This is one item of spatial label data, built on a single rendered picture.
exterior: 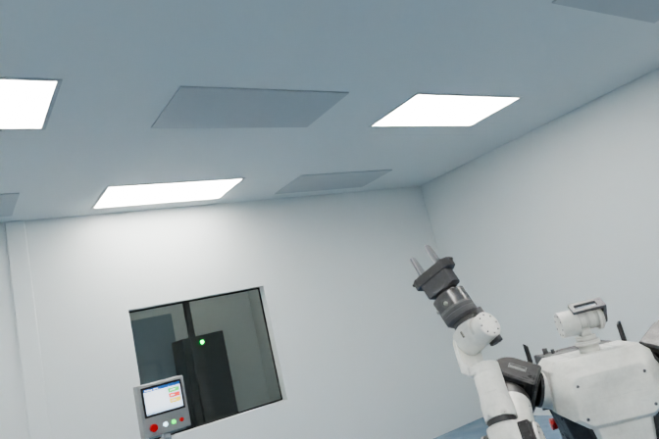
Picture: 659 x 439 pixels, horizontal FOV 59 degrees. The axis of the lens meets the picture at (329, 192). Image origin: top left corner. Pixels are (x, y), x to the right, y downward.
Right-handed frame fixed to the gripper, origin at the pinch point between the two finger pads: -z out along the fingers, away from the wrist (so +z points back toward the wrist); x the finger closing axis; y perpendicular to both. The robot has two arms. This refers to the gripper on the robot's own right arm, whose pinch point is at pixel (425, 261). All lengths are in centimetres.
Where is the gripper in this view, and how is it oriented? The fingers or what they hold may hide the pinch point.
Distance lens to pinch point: 156.4
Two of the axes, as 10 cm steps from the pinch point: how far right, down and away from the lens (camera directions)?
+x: 6.6, -6.5, -3.8
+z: 4.4, 7.4, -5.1
